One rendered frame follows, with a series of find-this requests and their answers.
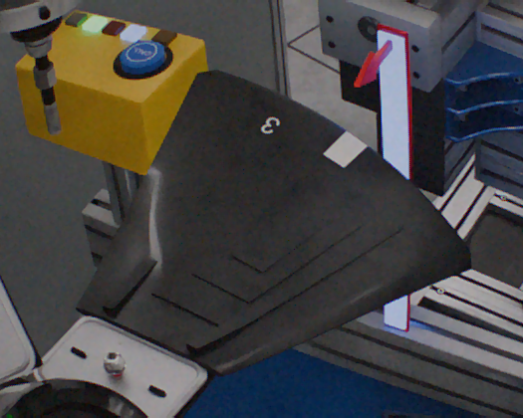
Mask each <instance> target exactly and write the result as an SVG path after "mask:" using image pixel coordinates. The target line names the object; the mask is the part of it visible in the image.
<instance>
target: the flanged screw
mask: <svg viewBox="0 0 523 418"><path fill-rule="evenodd" d="M103 359H104V370H105V371H106V372H107V373H109V374H110V375H112V376H114V377H119V376H121V375H122V373H123V371H125V370H126V368H127V366H126V362H125V360H124V359H123V358H122V355H121V354H120V353H119V352H118V351H116V350H110V351H107V352H105V354H104V355H103Z"/></svg>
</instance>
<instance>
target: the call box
mask: <svg viewBox="0 0 523 418"><path fill-rule="evenodd" d="M74 12H80V13H83V14H88V17H89V18H88V20H87V21H89V20H90V19H91V18H92V17H93V16H98V17H101V18H106V19H107V24H106V25H108V24H109V23H110V22H111V21H112V20H113V21H114V20H116V21H119V22H124V21H122V20H119V19H113V18H110V17H104V16H100V15H95V14H91V13H86V12H82V11H73V12H72V13H71V14H70V15H69V16H68V17H67V18H66V19H65V20H63V21H62V24H61V25H60V27H59V28H58V29H57V30H56V31H55V32H53V33H52V37H53V43H52V50H51V51H50V52H49V53H48V57H49V61H53V62H54V68H55V71H56V74H55V75H56V79H57V81H56V83H55V84H54V93H55V97H56V104H57V108H58V111H59V113H58V115H59V119H60V123H61V130H60V131H59V133H58V134H54V135H50V133H49V131H48V128H47V121H46V117H45V115H44V107H43V104H42V100H43V99H42V97H41V93H40V89H38V88H36V85H35V81H34V75H33V71H32V69H33V67H34V66H35V63H36V62H35V58H33V57H32V58H31V57H29V56H28V54H27V55H25V56H24V57H23V58H22V59H21V60H20V62H18V63H17V65H16V68H15V69H16V71H15V73H16V75H17V82H18V85H19V92H20V94H21V96H20V98H21V101H22V107H23V111H24V114H25V115H24V117H25V119H26V123H27V130H28V132H29V133H30V135H32V134H33V135H36V136H38V137H41V138H42V139H45V140H48V141H52V142H55V143H57V144H60V145H63V146H64V147H67V148H70V149H72V150H77V151H80V152H82V153H84V154H86V155H89V156H92V157H94V158H96V159H99V160H102V161H105V162H107V163H109V164H112V165H115V166H120V167H123V168H126V169H129V170H131V171H134V172H136V173H139V174H142V175H144V176H145V175H146V173H147V171H148V169H149V167H150V166H151V165H152V163H153V161H154V159H155V156H156V154H157V152H158V150H159V148H160V146H161V144H162V142H163V140H164V138H165V136H166V134H167V132H168V130H169V127H170V125H171V124H172V123H173V121H174V119H175V117H176V115H177V113H178V110H179V108H180V106H181V104H182V102H183V100H184V98H185V96H186V94H188V91H189V89H190V87H191V85H192V83H193V81H194V79H195V76H196V74H197V73H203V72H207V68H208V65H207V58H206V51H205V44H204V42H203V41H202V40H201V39H197V38H191V37H187V36H184V35H181V34H178V33H177V34H178V36H176V38H175V39H174V40H173V41H172V42H171V43H170V44H169V45H168V46H166V45H163V46H164V47H163V49H164V54H165V60H164V63H163V64H162V65H160V66H159V67H157V68H156V69H154V70H152V71H151V72H148V73H144V74H132V73H126V72H124V71H123V68H122V64H121V60H120V59H119V57H120V55H121V54H122V53H123V51H124V50H125V49H126V48H127V47H128V46H130V45H132V44H133V43H135V42H136V41H137V40H136V41H135V42H134V41H131V40H125V39H122V36H121V34H122V33H123V32H124V31H125V30H126V29H127V28H128V27H129V26H130V25H137V26H141V27H144V28H146V32H145V33H144V34H143V35H142V36H141V37H140V38H139V40H141V41H145V40H149V41H151V38H152V37H153V36H154V35H155V34H156V33H157V32H158V31H160V30H158V29H155V28H152V27H150V26H148V27H147V26H143V25H140V24H134V23H131V22H128V21H125V23H126V27H125V28H124V29H123V30H122V31H121V32H120V33H119V34H118V35H117V36H116V37H112V36H110V35H104V34H102V33H101V32H102V29H103V28H104V27H105V26H106V25H105V26H104V27H103V28H102V29H100V30H99V31H98V32H97V33H95V32H92V31H89V30H87V31H86V30H84V29H83V24H85V23H86V22H87V21H86V22H85V23H83V24H82V25H81V26H80V27H79V28H75V27H72V26H66V25H65V21H66V20H67V19H68V18H69V17H70V16H71V15H72V14H73V13H74Z"/></svg>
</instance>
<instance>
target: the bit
mask: <svg viewBox="0 0 523 418"><path fill-rule="evenodd" d="M35 62H36V63H35V66H34V67H33V69H32V71H33V75H34V81H35V85H36V88H38V89H40V93H41V97H42V99H43V100H42V104H43V107H44V115H45V117H46V121H47V128H48V131H49V133H50V135H54V134H58V133H59V131H60V130H61V123H60V119H59V115H58V113H59V111H58V108H57V104H56V97H55V93H54V84H55V83H56V81H57V79H56V75H55V74H56V71H55V68H54V62H53V61H49V57H48V54H47V55H46V56H45V57H42V58H35Z"/></svg>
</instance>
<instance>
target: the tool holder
mask: <svg viewBox="0 0 523 418"><path fill-rule="evenodd" d="M84 1H85V0H0V33H4V32H6V33H10V32H14V31H22V30H26V29H27V28H32V27H36V26H39V25H42V24H44V23H46V22H49V21H52V20H54V19H56V18H59V17H61V16H63V15H64V14H66V13H68V12H69V11H71V10H72V9H73V8H75V7H77V6H78V5H79V4H81V3H82V2H84Z"/></svg>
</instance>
